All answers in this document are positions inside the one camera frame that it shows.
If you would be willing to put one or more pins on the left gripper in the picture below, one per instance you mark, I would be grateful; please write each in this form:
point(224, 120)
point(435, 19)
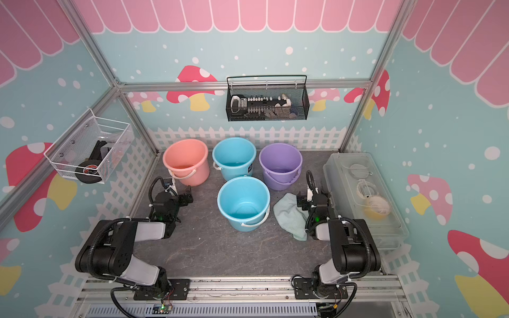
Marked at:
point(184, 199)

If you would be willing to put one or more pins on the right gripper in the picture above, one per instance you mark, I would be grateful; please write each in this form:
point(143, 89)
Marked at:
point(304, 200)

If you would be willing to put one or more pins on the light green cloth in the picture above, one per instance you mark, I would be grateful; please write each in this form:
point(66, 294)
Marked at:
point(290, 217)

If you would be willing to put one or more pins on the teal bucket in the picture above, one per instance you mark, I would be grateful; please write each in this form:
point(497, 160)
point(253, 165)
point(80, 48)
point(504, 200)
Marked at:
point(244, 202)
point(234, 157)

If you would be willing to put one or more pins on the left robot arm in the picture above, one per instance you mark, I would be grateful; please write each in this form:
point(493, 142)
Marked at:
point(108, 253)

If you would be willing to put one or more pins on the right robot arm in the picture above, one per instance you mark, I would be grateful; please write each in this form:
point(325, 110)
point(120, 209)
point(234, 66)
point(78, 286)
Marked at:
point(353, 250)

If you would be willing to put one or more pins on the pink bucket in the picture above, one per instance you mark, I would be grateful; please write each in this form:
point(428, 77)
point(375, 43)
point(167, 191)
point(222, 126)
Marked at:
point(187, 162)

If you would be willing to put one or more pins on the purple bucket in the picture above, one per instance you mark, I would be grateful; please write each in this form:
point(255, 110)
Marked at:
point(281, 164)

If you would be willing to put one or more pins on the clear plastic storage box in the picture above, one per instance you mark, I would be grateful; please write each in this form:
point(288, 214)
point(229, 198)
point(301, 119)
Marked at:
point(358, 191)

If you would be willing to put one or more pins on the black tape dispenser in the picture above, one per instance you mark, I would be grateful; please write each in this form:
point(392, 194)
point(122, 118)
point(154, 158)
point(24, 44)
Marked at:
point(88, 171)

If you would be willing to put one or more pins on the white power strip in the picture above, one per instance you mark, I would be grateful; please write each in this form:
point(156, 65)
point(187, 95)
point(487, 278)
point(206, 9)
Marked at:
point(240, 105)

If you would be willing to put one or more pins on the white wire wall basket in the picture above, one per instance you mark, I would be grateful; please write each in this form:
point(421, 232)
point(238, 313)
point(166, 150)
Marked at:
point(77, 143)

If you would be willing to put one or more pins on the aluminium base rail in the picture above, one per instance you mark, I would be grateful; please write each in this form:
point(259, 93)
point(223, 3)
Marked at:
point(258, 296)

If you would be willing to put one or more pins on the black wire wall basket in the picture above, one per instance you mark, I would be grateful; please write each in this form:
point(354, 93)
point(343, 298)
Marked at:
point(293, 87)

